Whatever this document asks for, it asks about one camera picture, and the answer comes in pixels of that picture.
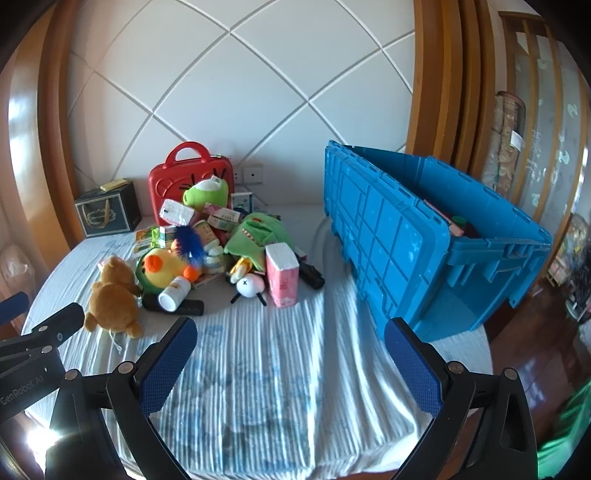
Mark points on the blue feather toy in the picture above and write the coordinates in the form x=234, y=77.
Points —
x=189, y=242

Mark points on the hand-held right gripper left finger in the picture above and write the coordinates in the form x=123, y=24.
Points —
x=168, y=364

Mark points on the pink tissue pack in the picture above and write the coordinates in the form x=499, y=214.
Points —
x=282, y=281

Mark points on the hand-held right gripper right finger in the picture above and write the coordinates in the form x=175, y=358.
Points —
x=413, y=374

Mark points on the blue plastic storage crate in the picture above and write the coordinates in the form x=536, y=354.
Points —
x=392, y=230

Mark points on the dark gift box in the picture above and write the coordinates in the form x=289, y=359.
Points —
x=120, y=207

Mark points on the red toy suitcase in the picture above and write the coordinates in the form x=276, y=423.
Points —
x=166, y=184

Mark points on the black cylinder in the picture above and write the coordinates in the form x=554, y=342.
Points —
x=191, y=308

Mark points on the yellow duck plush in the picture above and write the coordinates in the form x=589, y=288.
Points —
x=161, y=267

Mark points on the green snack packet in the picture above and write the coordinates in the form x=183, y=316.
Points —
x=150, y=237

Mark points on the yellow notepad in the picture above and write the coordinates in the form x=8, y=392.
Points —
x=113, y=185

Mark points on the green frog plush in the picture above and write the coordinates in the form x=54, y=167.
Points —
x=203, y=194

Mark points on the wooden framed padded headboard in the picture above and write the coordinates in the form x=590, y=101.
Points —
x=254, y=92

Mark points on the brown bear plush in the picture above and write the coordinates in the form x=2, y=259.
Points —
x=113, y=295

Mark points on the green cloth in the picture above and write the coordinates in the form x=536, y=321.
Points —
x=568, y=434

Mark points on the black folded umbrella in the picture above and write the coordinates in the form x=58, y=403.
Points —
x=309, y=274

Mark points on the green dinosaur plush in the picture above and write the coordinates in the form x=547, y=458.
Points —
x=258, y=235

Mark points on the white plastic bottle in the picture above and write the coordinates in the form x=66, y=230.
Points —
x=173, y=295

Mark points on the white wall socket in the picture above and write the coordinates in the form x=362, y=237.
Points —
x=253, y=174
x=238, y=175

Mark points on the pink white medicine box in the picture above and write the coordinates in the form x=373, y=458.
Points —
x=217, y=213

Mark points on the wooden frame glass door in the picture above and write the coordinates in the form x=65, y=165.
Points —
x=545, y=138

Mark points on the white sheep plush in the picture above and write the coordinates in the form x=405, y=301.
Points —
x=249, y=286

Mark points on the white blue box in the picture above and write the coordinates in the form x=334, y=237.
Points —
x=242, y=201

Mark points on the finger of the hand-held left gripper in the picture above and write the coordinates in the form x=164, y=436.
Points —
x=14, y=307
x=62, y=323

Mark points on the rolled patterned blanket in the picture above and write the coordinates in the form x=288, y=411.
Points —
x=503, y=138

